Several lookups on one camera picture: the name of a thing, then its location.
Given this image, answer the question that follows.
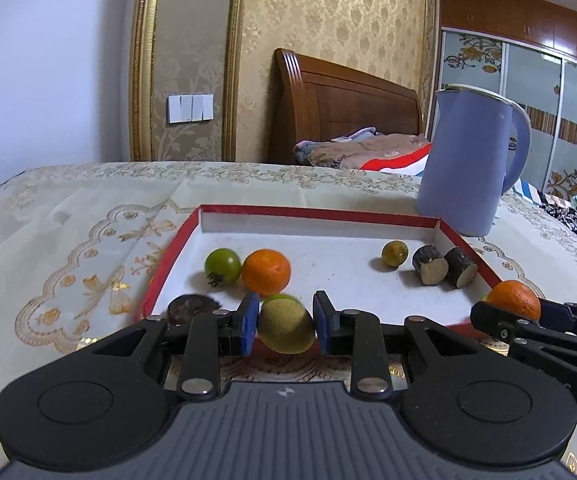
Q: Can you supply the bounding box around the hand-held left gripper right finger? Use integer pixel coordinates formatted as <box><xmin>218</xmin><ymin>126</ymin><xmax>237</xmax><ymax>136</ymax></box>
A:
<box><xmin>312</xmin><ymin>290</ymin><xmax>474</xmax><ymax>402</ymax></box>

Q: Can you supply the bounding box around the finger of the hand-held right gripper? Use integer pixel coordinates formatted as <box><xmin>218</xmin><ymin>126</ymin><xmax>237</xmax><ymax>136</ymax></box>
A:
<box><xmin>541</xmin><ymin>301</ymin><xmax>577</xmax><ymax>346</ymax></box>
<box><xmin>471</xmin><ymin>300</ymin><xmax>577</xmax><ymax>391</ymax></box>

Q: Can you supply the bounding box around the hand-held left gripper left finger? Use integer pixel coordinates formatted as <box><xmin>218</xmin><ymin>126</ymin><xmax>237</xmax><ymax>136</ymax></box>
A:
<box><xmin>91</xmin><ymin>292</ymin><xmax>262</xmax><ymax>402</ymax></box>

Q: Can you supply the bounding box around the small orange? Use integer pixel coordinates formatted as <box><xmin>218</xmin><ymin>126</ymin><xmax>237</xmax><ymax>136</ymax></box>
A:
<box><xmin>485</xmin><ymin>280</ymin><xmax>541</xmax><ymax>322</ymax></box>

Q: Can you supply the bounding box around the large yellow-green fruit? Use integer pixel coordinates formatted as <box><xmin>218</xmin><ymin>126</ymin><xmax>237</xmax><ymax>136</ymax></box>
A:
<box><xmin>258</xmin><ymin>300</ymin><xmax>316</xmax><ymax>355</ymax></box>

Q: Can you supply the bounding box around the large orange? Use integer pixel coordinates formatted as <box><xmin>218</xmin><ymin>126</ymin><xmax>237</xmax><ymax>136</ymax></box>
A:
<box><xmin>241</xmin><ymin>249</ymin><xmax>291</xmax><ymax>297</ymax></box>

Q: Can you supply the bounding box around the dark sugarcane piece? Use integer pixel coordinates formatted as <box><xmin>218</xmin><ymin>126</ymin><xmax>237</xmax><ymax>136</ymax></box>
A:
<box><xmin>167</xmin><ymin>294</ymin><xmax>222</xmax><ymax>327</ymax></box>
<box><xmin>412</xmin><ymin>244</ymin><xmax>450</xmax><ymax>287</ymax></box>
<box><xmin>443</xmin><ymin>246</ymin><xmax>480</xmax><ymax>289</ymax></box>

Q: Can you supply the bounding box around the red cardboard box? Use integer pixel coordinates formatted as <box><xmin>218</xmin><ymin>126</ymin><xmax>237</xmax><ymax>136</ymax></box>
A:
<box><xmin>133</xmin><ymin>204</ymin><xmax>506</xmax><ymax>361</ymax></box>

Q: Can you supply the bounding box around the dark green lime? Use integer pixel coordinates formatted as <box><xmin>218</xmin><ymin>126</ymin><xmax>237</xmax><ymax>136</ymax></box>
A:
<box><xmin>381</xmin><ymin>240</ymin><xmax>410</xmax><ymax>270</ymax></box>

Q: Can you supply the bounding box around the blue kettle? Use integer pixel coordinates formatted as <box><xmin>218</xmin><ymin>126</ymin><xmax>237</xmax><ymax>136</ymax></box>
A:
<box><xmin>415</xmin><ymin>85</ymin><xmax>532</xmax><ymax>237</ymax></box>

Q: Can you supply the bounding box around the brown blanket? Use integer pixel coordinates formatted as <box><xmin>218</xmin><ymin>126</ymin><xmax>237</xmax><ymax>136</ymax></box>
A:
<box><xmin>293</xmin><ymin>132</ymin><xmax>431</xmax><ymax>171</ymax></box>

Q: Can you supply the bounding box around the red white blue striped cloth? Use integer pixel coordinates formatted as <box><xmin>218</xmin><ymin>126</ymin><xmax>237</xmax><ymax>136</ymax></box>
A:
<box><xmin>358</xmin><ymin>142</ymin><xmax>544</xmax><ymax>203</ymax></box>

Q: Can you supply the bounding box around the grey-blue cloth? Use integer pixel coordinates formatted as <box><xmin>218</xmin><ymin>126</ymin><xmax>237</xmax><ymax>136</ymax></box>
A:
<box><xmin>331</xmin><ymin>129</ymin><xmax>376</xmax><ymax>142</ymax></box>

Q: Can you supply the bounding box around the wooden bed headboard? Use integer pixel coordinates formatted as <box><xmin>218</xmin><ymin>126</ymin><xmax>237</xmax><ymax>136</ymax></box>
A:
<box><xmin>267</xmin><ymin>48</ymin><xmax>424</xmax><ymax>166</ymax></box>

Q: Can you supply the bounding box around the wardrobe with patterned doors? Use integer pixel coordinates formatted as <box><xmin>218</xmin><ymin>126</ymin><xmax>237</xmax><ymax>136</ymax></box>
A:
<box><xmin>438</xmin><ymin>0</ymin><xmax>577</xmax><ymax>201</ymax></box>

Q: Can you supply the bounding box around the white light switch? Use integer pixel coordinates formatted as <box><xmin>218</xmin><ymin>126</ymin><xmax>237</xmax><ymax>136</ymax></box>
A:
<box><xmin>168</xmin><ymin>93</ymin><xmax>215</xmax><ymax>124</ymax></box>

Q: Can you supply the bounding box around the gold wall moulding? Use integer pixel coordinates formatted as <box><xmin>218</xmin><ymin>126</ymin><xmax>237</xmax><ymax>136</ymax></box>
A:
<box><xmin>129</xmin><ymin>0</ymin><xmax>246</xmax><ymax>162</ymax></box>

